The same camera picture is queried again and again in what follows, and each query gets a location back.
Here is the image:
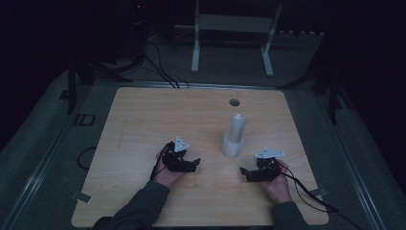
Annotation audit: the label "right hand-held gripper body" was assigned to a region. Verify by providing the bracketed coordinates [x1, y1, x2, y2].
[247, 147, 286, 183]

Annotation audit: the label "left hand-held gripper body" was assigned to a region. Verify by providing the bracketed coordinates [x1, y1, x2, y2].
[162, 136, 196, 173]

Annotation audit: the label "translucent white plastic cup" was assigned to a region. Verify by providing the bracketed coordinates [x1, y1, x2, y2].
[221, 133, 245, 159]

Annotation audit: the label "person's left hand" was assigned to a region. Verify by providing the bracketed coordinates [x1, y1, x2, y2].
[153, 149, 185, 189]

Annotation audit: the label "person's right hand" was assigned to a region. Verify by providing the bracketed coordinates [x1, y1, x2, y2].
[259, 160, 293, 205]

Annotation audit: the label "grey tape piece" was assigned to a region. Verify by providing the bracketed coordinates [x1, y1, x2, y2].
[70, 191, 93, 204]
[308, 187, 328, 197]

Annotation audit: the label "black tripod stand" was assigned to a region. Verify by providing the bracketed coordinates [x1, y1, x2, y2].
[65, 52, 133, 115]
[276, 39, 356, 126]

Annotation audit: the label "dark equipment with red light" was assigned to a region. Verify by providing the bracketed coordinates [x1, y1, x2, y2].
[126, 0, 151, 66]

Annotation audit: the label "white power strip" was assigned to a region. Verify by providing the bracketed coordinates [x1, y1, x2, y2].
[277, 30, 326, 36]

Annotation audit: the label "white metal stand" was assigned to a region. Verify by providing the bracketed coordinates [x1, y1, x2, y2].
[190, 0, 284, 78]

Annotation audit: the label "left hand-held gripper cable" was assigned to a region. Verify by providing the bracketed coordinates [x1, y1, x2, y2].
[149, 143, 170, 182]

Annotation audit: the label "hand-held gripper cable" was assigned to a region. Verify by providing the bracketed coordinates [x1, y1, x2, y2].
[277, 161, 363, 230]
[149, 143, 170, 182]

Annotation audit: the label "right hand-held gripper cable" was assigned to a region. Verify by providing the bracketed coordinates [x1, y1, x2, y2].
[277, 161, 363, 230]

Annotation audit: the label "black floor cables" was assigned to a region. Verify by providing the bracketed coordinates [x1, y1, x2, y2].
[140, 40, 190, 89]

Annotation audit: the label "black cable loop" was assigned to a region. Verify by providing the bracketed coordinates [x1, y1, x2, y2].
[77, 146, 99, 172]

